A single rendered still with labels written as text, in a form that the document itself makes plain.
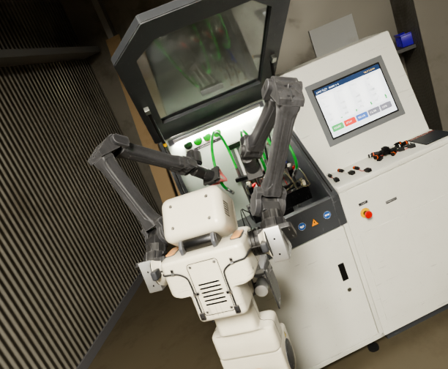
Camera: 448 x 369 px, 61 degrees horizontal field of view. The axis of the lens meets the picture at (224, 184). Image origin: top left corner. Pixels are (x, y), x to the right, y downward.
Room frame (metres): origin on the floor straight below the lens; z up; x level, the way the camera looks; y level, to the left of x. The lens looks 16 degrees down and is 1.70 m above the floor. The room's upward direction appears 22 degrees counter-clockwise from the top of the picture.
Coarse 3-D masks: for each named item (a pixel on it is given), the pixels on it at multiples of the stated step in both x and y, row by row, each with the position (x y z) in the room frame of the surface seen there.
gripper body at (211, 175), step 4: (208, 168) 1.72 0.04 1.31; (212, 168) 1.75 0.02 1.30; (216, 168) 1.73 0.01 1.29; (208, 172) 1.70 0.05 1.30; (212, 172) 1.72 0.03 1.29; (216, 172) 1.72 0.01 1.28; (204, 176) 1.69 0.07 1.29; (208, 176) 1.70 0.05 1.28; (212, 176) 1.71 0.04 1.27; (216, 176) 1.70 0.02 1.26; (204, 180) 1.76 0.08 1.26; (208, 180) 1.72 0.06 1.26; (212, 180) 1.71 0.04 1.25; (204, 184) 1.74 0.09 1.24
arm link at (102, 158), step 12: (108, 144) 1.38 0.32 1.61; (96, 156) 1.34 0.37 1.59; (108, 156) 1.35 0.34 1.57; (108, 168) 1.33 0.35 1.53; (120, 168) 1.36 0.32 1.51; (108, 180) 1.34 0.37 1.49; (120, 180) 1.32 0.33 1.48; (120, 192) 1.32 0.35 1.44; (132, 192) 1.32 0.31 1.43; (132, 204) 1.31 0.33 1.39; (144, 204) 1.32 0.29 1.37; (144, 216) 1.30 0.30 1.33; (156, 216) 1.31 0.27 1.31; (144, 228) 1.31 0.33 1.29
